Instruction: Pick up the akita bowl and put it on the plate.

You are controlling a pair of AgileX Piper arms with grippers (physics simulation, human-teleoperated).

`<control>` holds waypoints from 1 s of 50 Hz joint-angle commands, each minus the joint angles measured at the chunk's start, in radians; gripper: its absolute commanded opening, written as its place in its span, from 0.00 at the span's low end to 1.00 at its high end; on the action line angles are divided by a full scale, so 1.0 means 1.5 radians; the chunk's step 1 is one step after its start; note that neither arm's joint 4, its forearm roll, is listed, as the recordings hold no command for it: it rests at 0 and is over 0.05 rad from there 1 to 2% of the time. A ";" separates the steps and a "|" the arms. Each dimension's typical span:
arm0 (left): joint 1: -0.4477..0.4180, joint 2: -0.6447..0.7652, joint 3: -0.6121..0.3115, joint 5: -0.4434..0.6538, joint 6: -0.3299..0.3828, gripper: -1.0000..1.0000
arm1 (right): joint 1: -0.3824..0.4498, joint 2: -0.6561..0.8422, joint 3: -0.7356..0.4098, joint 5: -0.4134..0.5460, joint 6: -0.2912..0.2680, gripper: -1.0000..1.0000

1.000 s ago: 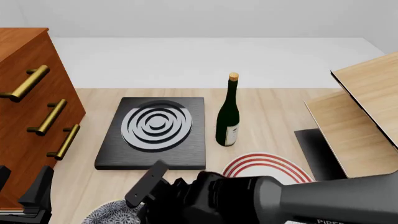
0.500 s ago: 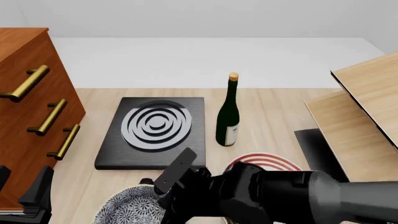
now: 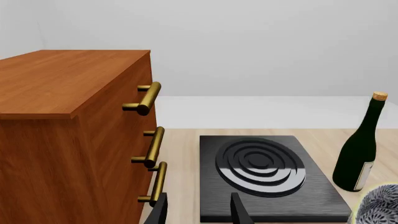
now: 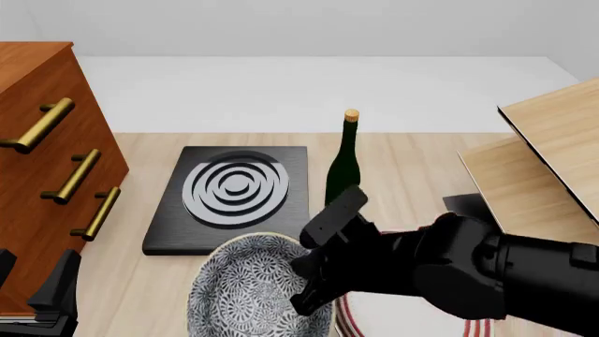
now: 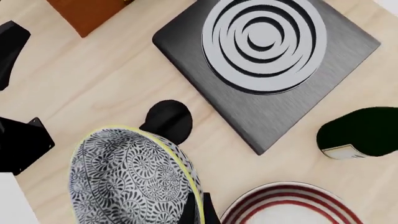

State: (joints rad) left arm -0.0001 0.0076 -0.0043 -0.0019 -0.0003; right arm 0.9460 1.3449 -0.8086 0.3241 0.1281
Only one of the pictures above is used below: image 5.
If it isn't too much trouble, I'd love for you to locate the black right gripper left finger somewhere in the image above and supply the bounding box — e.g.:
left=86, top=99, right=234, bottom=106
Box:
left=182, top=192, right=203, bottom=224

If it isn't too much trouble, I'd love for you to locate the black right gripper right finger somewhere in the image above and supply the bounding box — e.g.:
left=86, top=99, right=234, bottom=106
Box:
left=202, top=192, right=223, bottom=224

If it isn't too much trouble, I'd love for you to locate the white plate with red rings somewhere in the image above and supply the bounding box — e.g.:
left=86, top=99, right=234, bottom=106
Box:
left=218, top=181, right=365, bottom=224

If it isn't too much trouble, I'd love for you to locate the black white patterned bowl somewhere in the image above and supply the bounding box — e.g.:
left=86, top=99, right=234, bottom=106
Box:
left=68, top=124, right=206, bottom=224

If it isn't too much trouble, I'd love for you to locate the dark round ramekin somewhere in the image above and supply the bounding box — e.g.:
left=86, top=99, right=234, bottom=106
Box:
left=316, top=106, right=398, bottom=161

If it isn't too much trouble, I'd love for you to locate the flat black stove plate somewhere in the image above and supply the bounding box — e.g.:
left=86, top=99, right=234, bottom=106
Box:
left=152, top=0, right=382, bottom=156

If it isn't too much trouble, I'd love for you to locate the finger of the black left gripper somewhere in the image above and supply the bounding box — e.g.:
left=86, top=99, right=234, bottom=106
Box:
left=0, top=20, right=32, bottom=92

